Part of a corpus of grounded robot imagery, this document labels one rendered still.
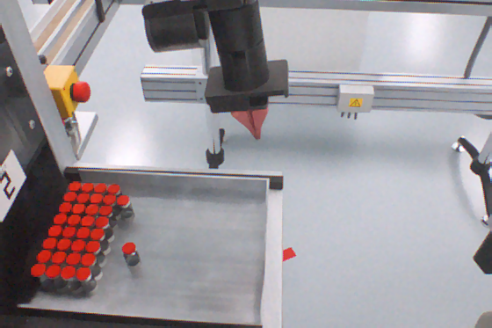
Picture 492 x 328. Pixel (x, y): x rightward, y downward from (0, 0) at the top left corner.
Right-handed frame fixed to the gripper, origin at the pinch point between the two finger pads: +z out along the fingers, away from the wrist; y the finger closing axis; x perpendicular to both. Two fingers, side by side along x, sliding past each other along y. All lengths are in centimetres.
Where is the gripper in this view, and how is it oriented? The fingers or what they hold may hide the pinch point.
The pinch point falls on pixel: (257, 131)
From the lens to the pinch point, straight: 61.4
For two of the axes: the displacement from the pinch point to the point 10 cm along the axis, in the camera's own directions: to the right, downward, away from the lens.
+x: -0.6, 6.8, -7.3
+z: 1.6, 7.3, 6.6
